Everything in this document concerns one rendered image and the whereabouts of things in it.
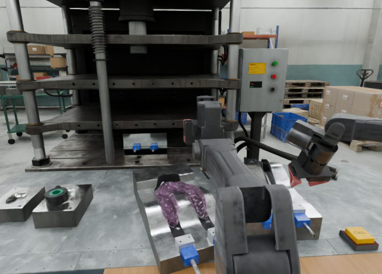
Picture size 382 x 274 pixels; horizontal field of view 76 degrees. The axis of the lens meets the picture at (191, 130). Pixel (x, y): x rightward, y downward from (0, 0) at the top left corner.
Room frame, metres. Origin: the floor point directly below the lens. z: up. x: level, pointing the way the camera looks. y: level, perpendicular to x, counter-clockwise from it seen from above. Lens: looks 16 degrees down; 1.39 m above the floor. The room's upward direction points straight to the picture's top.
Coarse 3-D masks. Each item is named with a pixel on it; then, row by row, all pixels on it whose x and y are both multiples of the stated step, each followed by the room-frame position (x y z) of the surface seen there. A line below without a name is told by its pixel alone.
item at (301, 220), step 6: (294, 204) 0.74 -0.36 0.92; (300, 204) 0.74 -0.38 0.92; (294, 210) 0.71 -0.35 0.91; (300, 210) 0.71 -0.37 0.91; (294, 216) 0.69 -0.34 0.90; (300, 216) 0.69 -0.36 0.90; (306, 216) 0.69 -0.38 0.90; (300, 222) 0.67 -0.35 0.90; (306, 222) 0.67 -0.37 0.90; (306, 228) 0.64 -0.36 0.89; (312, 234) 0.61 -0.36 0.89
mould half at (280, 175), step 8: (248, 168) 1.00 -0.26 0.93; (256, 168) 1.00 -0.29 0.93; (272, 168) 1.01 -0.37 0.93; (280, 168) 1.01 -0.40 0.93; (256, 176) 0.96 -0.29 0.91; (264, 176) 0.96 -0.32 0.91; (280, 176) 0.97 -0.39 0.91; (288, 184) 0.93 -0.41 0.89; (296, 192) 0.88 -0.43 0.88; (296, 200) 0.81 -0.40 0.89; (304, 200) 0.81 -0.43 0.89; (312, 208) 0.76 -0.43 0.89; (312, 216) 0.71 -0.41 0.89; (320, 216) 0.71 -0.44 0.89; (248, 224) 0.69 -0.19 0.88; (256, 224) 0.69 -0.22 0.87; (312, 224) 0.70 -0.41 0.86; (320, 224) 0.71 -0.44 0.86; (248, 232) 0.69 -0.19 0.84; (256, 232) 0.69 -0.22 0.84; (264, 232) 0.69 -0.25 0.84; (296, 232) 0.70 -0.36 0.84; (304, 232) 0.70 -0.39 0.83
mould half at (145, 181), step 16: (144, 176) 0.97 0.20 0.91; (192, 176) 1.00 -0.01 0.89; (144, 192) 0.90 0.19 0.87; (176, 192) 0.88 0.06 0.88; (208, 192) 0.85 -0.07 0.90; (144, 208) 0.75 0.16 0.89; (208, 208) 0.78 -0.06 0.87; (144, 224) 0.77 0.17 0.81; (160, 224) 0.70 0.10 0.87; (192, 224) 0.71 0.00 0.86; (160, 240) 0.63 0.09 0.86; (208, 240) 0.63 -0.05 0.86; (160, 256) 0.57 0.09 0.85; (176, 256) 0.57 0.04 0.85; (208, 256) 0.61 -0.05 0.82; (160, 272) 0.56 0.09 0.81
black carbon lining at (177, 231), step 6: (174, 174) 0.98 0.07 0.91; (162, 180) 0.96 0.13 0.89; (168, 180) 0.98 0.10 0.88; (174, 180) 0.98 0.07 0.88; (180, 180) 0.98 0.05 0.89; (156, 186) 0.93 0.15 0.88; (204, 222) 0.73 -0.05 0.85; (210, 222) 0.73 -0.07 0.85; (174, 228) 0.70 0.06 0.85; (180, 228) 0.70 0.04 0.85; (204, 228) 0.69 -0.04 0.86; (174, 234) 0.67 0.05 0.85; (180, 234) 0.67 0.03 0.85
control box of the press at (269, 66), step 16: (256, 48) 1.59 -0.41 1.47; (272, 48) 1.60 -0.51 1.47; (240, 64) 1.59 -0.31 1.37; (256, 64) 1.57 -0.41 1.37; (272, 64) 1.58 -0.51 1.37; (256, 80) 1.58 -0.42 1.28; (272, 80) 1.58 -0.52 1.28; (240, 96) 1.57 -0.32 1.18; (256, 96) 1.58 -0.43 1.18; (272, 96) 1.58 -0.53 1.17; (240, 112) 1.70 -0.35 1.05; (256, 112) 1.60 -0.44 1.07; (256, 128) 1.63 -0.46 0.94
